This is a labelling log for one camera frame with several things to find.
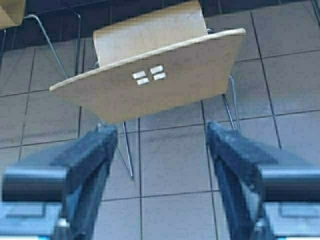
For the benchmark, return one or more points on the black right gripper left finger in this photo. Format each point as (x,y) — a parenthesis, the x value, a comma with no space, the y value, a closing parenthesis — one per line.
(55,193)

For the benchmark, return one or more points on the wooden back chair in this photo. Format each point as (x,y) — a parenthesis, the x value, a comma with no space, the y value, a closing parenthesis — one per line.
(13,13)
(154,62)

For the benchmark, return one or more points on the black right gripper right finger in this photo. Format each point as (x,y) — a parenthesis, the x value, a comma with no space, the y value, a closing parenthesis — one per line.
(267,193)

